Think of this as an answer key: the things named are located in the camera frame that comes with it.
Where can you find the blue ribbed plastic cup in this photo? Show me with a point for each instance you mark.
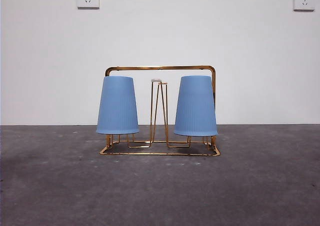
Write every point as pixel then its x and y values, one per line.
pixel 117 108
pixel 195 108

